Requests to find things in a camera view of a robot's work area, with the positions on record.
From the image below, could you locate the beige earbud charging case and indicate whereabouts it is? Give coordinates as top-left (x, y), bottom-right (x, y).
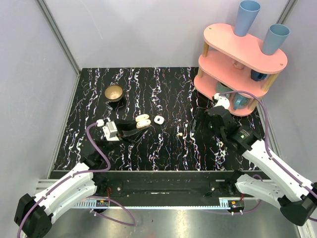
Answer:
top-left (135, 114), bottom-right (151, 128)

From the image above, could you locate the white earbud charging case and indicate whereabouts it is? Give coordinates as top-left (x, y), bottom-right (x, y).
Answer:
top-left (154, 115), bottom-right (165, 125)

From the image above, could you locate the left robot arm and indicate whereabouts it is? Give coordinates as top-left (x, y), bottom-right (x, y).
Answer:
top-left (14, 114), bottom-right (151, 238)

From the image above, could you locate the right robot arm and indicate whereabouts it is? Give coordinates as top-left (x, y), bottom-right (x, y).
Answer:
top-left (192, 106), bottom-right (317, 226)

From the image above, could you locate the teal mug right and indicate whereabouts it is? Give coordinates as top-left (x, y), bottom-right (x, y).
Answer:
top-left (233, 93), bottom-right (250, 110)

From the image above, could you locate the teal mug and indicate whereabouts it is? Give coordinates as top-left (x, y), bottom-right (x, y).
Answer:
top-left (216, 82), bottom-right (232, 94)
top-left (233, 93), bottom-right (250, 110)

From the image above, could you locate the teal mug left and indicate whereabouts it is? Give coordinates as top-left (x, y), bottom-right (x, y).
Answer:
top-left (216, 82), bottom-right (232, 94)

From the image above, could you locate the gold bowl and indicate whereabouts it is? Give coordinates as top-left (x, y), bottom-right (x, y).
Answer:
top-left (105, 85), bottom-right (123, 102)

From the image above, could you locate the pink three-tier shelf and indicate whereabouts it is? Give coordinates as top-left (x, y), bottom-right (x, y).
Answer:
top-left (193, 23), bottom-right (288, 117)

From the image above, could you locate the pink small cup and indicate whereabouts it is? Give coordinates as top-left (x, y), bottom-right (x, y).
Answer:
top-left (232, 60), bottom-right (244, 69)

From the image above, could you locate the dark blue mug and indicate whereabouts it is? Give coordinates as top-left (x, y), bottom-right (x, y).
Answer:
top-left (250, 69), bottom-right (267, 81)

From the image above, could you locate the blue cup right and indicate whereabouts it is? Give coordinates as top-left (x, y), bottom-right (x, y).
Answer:
top-left (261, 24), bottom-right (290, 56)

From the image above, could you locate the blue cup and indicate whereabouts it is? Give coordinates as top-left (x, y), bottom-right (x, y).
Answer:
top-left (261, 24), bottom-right (290, 56)
top-left (234, 0), bottom-right (261, 37)

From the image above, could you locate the blue cup rear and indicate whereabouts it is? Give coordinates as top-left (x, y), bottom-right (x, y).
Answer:
top-left (234, 0), bottom-right (261, 37)

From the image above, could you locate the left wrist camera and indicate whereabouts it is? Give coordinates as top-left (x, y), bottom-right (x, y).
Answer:
top-left (102, 121), bottom-right (119, 141)

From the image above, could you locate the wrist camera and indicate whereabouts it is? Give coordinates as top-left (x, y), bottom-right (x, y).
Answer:
top-left (213, 93), bottom-right (230, 110)
top-left (102, 121), bottom-right (119, 141)

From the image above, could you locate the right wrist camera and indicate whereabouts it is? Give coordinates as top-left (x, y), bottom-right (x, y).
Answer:
top-left (213, 93), bottom-right (230, 110)

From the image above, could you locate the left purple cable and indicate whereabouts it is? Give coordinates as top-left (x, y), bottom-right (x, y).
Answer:
top-left (16, 121), bottom-right (136, 238)

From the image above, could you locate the purple cable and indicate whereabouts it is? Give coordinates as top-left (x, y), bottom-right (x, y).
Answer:
top-left (16, 121), bottom-right (136, 238)
top-left (205, 90), bottom-right (317, 221)

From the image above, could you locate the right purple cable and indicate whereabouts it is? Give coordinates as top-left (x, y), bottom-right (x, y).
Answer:
top-left (205, 90), bottom-right (317, 221)

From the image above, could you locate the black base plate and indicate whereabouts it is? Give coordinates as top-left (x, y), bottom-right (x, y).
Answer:
top-left (102, 171), bottom-right (242, 197)

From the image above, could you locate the aluminium rail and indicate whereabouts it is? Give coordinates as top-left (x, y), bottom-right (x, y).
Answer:
top-left (36, 179), bottom-right (285, 210)

